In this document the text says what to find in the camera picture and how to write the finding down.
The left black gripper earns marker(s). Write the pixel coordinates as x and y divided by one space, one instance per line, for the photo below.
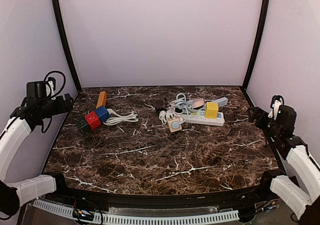
64 102

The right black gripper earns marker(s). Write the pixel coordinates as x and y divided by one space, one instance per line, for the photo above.
256 115

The dark green cube socket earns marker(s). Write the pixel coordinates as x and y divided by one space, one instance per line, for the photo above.
82 125

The red cube socket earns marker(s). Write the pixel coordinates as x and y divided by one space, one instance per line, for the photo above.
93 120

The blue cube socket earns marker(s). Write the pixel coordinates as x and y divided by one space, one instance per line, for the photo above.
102 113

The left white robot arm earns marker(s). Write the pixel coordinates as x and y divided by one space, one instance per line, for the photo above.
21 124

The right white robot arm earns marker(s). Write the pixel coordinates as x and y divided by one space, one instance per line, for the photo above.
303 198

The yellow cube socket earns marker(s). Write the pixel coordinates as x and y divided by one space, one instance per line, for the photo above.
211 110

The pink plug adapter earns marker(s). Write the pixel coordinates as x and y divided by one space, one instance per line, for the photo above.
198 103

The black charger plug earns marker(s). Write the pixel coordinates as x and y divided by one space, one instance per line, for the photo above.
178 110

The beige cube socket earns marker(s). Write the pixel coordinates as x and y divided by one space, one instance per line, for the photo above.
175 124

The grey blue power strip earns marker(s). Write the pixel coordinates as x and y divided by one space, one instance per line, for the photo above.
221 102

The orange power strip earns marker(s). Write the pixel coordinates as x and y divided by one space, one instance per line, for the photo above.
102 99

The white power strip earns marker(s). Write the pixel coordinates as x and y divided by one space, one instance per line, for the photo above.
200 119

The small circuit board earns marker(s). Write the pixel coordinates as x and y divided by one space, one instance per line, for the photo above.
80 214

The left black frame post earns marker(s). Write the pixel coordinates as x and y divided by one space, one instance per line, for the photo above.
65 44

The black frame post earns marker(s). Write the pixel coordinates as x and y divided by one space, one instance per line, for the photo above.
65 44
256 44

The white slotted cable duct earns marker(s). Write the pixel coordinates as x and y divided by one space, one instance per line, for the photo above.
138 216

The right black frame post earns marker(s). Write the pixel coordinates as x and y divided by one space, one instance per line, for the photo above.
256 44

